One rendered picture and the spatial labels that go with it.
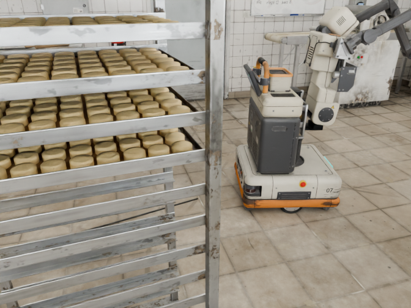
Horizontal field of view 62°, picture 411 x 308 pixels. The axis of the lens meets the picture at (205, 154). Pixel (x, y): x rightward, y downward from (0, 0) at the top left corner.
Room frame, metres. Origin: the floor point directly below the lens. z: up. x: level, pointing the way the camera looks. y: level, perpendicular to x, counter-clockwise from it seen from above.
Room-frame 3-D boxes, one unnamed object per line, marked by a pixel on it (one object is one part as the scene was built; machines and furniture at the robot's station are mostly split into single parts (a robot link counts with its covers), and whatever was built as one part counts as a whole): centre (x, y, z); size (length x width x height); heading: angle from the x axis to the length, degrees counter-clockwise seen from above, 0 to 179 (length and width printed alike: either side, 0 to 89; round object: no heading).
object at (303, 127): (2.35, -0.75, 0.61); 0.28 x 0.27 x 0.25; 2
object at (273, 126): (2.28, -0.50, 0.59); 0.55 x 0.34 x 0.83; 2
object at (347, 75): (2.29, -0.88, 0.93); 0.28 x 0.16 x 0.22; 2
